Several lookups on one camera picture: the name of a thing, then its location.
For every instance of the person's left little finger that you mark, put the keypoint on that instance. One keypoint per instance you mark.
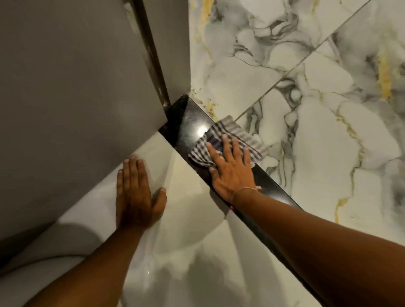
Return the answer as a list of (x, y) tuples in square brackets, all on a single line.
[(119, 183)]

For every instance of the person's left middle finger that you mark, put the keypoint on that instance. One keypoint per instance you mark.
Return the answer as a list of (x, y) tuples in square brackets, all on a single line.
[(133, 172)]

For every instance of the person's left thumb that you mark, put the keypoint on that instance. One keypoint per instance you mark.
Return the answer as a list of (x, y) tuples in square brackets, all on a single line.
[(160, 200)]

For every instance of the person's right forearm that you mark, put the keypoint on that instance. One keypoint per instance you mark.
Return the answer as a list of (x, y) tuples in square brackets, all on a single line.
[(316, 253)]

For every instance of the person's left hand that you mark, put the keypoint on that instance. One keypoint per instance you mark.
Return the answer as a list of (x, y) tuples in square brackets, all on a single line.
[(136, 205)]

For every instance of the person's left forearm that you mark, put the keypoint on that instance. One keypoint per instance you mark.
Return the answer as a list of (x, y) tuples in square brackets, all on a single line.
[(91, 272)]

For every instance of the person's right hand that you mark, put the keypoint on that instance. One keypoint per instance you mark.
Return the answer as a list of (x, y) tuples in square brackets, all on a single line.
[(232, 177)]

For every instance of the person's right middle finger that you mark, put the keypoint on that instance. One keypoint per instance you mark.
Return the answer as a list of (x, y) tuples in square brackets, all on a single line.
[(227, 148)]

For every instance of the grey checked cleaning cloth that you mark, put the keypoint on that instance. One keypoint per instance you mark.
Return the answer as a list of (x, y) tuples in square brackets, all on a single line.
[(218, 134)]

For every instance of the person's right thumb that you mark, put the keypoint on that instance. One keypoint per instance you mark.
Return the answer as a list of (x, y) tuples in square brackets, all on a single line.
[(213, 175)]

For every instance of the black stone door threshold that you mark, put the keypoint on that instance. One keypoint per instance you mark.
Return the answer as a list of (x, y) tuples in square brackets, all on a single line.
[(186, 123)]

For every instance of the grey door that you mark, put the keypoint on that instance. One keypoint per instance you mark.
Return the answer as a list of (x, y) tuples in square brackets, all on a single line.
[(76, 101)]

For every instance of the person's right little finger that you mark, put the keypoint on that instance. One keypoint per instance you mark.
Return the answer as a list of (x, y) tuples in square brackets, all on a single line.
[(248, 158)]

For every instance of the grey door frame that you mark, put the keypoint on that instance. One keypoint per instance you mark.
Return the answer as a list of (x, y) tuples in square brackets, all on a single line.
[(171, 47)]

